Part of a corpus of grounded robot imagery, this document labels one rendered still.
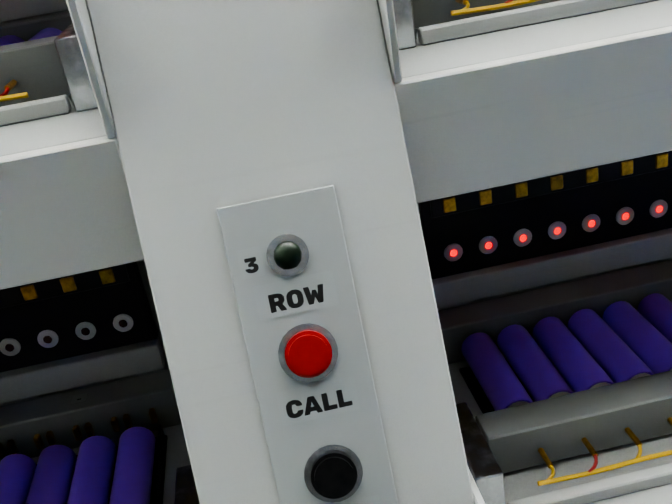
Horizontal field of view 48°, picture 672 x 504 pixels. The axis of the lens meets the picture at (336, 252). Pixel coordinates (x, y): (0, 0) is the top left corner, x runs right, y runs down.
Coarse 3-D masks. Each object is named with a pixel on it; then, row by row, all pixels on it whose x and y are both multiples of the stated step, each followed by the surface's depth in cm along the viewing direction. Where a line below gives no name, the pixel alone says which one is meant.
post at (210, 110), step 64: (128, 0) 25; (192, 0) 25; (256, 0) 25; (320, 0) 25; (128, 64) 25; (192, 64) 25; (256, 64) 25; (320, 64) 25; (384, 64) 26; (128, 128) 25; (192, 128) 25; (256, 128) 25; (320, 128) 25; (384, 128) 26; (192, 192) 25; (256, 192) 25; (384, 192) 26; (192, 256) 25; (384, 256) 26; (192, 320) 26; (384, 320) 26; (192, 384) 26; (384, 384) 26; (448, 384) 27; (192, 448) 26; (256, 448) 26; (448, 448) 27
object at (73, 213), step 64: (0, 0) 40; (64, 0) 40; (0, 64) 31; (64, 64) 28; (0, 128) 29; (64, 128) 27; (0, 192) 25; (64, 192) 25; (128, 192) 26; (0, 256) 26; (64, 256) 26; (128, 256) 27
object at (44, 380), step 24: (72, 360) 42; (96, 360) 42; (120, 360) 42; (144, 360) 42; (0, 384) 41; (24, 384) 42; (48, 384) 42; (72, 384) 42; (168, 432) 41; (168, 456) 39; (168, 480) 38; (192, 480) 33
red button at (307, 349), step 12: (300, 336) 25; (312, 336) 25; (324, 336) 26; (288, 348) 25; (300, 348) 25; (312, 348) 25; (324, 348) 25; (288, 360) 25; (300, 360) 25; (312, 360) 25; (324, 360) 25; (300, 372) 25; (312, 372) 25
